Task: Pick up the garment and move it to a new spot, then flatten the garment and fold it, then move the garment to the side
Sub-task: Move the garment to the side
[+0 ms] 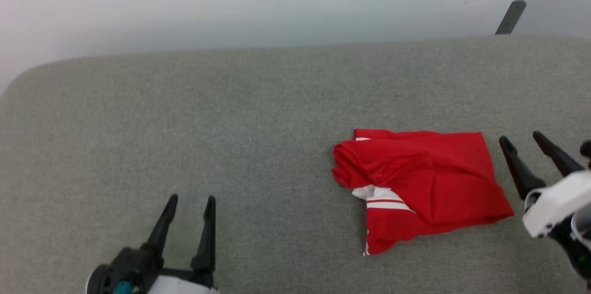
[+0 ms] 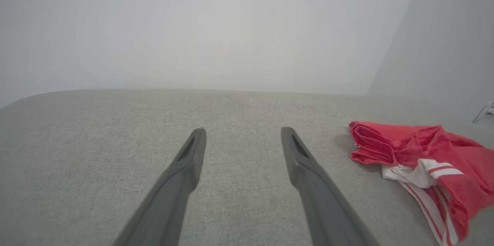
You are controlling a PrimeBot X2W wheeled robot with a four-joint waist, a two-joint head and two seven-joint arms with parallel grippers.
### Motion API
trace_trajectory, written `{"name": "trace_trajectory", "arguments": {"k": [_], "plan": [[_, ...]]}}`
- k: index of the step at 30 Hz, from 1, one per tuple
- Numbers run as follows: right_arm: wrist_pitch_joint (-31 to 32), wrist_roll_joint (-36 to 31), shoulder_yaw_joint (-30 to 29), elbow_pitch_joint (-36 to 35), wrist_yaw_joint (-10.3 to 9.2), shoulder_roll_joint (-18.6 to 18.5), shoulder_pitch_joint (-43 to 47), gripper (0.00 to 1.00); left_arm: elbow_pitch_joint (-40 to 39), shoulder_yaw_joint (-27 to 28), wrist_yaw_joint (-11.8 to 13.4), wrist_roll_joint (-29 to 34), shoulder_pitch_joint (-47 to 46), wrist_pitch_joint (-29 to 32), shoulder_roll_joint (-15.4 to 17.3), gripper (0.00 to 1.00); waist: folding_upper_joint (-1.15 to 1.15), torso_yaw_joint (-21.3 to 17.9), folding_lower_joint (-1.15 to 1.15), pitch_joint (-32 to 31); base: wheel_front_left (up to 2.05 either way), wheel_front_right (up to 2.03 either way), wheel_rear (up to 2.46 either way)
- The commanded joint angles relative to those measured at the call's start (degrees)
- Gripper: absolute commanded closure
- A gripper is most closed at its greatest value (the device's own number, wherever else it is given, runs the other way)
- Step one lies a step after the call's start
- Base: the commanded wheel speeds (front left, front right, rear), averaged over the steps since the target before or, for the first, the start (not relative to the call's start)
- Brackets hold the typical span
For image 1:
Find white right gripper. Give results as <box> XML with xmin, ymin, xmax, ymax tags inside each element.
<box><xmin>499</xmin><ymin>131</ymin><xmax>591</xmax><ymax>285</ymax></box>

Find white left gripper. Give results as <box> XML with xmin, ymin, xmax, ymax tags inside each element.
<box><xmin>142</xmin><ymin>194</ymin><xmax>220</xmax><ymax>294</ymax></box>

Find red and white t-shirt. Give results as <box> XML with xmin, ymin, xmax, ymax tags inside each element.
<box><xmin>332</xmin><ymin>128</ymin><xmax>515</xmax><ymax>256</ymax></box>

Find grey fabric sofa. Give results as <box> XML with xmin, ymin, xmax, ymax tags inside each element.
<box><xmin>0</xmin><ymin>35</ymin><xmax>591</xmax><ymax>294</ymax></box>

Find grey metal bar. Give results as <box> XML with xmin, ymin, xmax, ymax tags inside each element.
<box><xmin>495</xmin><ymin>0</ymin><xmax>527</xmax><ymax>35</ymax></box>

